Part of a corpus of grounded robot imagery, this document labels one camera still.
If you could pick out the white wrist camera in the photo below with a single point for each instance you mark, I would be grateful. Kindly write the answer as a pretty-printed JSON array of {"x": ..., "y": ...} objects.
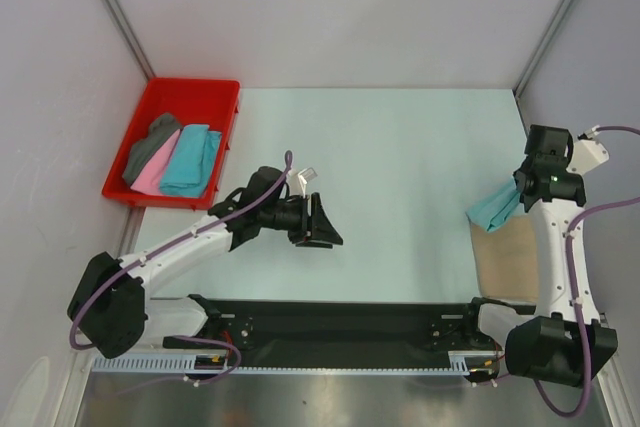
[
  {"x": 588, "y": 152},
  {"x": 301, "y": 181}
]

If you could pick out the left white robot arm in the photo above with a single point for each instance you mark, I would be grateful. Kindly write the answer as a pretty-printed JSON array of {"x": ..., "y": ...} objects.
[{"x": 113, "y": 307}]

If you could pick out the mint green t shirt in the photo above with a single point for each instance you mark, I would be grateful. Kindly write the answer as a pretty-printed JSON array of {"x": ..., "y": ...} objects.
[{"x": 494, "y": 211}]

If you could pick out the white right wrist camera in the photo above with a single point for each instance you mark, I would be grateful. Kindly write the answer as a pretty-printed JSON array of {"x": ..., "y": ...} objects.
[{"x": 588, "y": 152}]

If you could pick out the folded beige t shirt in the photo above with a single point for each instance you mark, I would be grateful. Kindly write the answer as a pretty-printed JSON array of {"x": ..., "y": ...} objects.
[{"x": 506, "y": 261}]

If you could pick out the white slotted cable duct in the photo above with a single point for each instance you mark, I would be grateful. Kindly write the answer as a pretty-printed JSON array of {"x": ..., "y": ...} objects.
[{"x": 457, "y": 363}]

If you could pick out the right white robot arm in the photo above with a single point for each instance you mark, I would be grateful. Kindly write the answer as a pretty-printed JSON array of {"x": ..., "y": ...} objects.
[{"x": 563, "y": 341}]

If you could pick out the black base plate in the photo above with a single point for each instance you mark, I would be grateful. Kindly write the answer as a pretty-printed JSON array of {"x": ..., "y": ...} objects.
[{"x": 345, "y": 336}]

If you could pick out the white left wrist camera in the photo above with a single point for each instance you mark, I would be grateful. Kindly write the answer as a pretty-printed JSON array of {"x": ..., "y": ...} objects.
[{"x": 301, "y": 181}]

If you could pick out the aluminium corner post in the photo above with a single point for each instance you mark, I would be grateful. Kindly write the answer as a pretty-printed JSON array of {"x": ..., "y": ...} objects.
[
  {"x": 557, "y": 20},
  {"x": 125, "y": 29}
]

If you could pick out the aluminium rail frame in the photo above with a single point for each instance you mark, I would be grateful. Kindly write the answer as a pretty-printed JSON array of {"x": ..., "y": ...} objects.
[{"x": 561, "y": 339}]

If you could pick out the red plastic bin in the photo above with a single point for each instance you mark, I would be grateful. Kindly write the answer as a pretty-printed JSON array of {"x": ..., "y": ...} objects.
[{"x": 192, "y": 101}]

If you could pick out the blue t shirt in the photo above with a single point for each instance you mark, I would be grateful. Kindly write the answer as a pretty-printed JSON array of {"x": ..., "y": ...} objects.
[{"x": 191, "y": 164}]

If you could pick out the left aluminium corner post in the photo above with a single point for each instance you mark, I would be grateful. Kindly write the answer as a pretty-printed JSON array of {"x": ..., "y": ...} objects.
[{"x": 125, "y": 29}]

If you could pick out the pink t shirt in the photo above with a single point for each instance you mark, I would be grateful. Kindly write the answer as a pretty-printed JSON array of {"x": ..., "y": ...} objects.
[{"x": 148, "y": 181}]

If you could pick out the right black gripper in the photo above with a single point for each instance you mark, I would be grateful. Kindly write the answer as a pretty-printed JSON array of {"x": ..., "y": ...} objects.
[{"x": 515, "y": 174}]

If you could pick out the right aluminium corner post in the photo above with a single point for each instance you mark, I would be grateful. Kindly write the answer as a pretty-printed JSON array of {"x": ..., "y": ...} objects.
[{"x": 557, "y": 20}]

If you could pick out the grey t shirt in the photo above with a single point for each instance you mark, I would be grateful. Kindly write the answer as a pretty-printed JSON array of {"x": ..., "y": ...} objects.
[{"x": 159, "y": 131}]

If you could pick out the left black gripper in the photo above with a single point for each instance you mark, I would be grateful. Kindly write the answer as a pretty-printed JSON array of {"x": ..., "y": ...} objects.
[{"x": 321, "y": 229}]

